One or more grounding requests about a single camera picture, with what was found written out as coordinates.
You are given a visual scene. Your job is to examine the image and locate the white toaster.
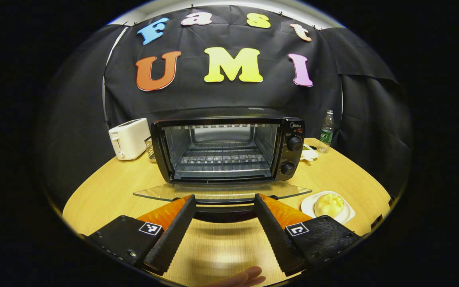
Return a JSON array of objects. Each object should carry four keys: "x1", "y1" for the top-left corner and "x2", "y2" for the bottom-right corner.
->
[{"x1": 108, "y1": 118, "x2": 151, "y2": 161}]

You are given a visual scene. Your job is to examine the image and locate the black electric oven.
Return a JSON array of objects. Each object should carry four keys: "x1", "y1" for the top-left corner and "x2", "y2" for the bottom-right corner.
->
[{"x1": 133, "y1": 107, "x2": 313, "y2": 224}]

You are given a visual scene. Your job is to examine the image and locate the white square plate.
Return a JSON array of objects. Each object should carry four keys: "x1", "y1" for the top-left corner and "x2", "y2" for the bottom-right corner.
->
[{"x1": 300, "y1": 191, "x2": 355, "y2": 225}]

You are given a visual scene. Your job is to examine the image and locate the metal wire oven rack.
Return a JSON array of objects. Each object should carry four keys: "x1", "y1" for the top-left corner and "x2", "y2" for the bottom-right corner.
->
[{"x1": 174, "y1": 140, "x2": 272, "y2": 178}]

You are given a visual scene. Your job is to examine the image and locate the metal wire basket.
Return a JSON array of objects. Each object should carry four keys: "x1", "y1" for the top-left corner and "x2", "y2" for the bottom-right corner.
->
[{"x1": 145, "y1": 136, "x2": 156, "y2": 160}]

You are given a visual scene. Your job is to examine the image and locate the clear plastic water bottle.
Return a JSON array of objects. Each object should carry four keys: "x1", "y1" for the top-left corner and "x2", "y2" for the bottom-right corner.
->
[{"x1": 318, "y1": 110, "x2": 335, "y2": 154}]

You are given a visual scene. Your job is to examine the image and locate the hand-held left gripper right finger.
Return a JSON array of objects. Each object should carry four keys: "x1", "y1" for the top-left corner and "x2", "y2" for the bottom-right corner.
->
[{"x1": 253, "y1": 193, "x2": 361, "y2": 276}]

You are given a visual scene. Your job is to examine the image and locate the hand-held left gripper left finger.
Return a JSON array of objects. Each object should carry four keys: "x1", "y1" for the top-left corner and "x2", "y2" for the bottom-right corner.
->
[{"x1": 86, "y1": 194, "x2": 197, "y2": 275}]

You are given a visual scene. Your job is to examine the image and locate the black backdrop cloth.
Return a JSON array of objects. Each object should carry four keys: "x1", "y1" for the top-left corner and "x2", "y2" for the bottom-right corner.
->
[{"x1": 40, "y1": 4, "x2": 413, "y2": 208}]

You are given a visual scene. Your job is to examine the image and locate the white divided snack tray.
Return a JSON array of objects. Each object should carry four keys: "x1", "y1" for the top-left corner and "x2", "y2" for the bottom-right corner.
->
[{"x1": 300, "y1": 143, "x2": 320, "y2": 162}]

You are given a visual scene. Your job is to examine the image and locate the golden bread bun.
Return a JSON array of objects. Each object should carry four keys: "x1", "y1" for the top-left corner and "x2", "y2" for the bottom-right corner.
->
[{"x1": 314, "y1": 193, "x2": 345, "y2": 218}]

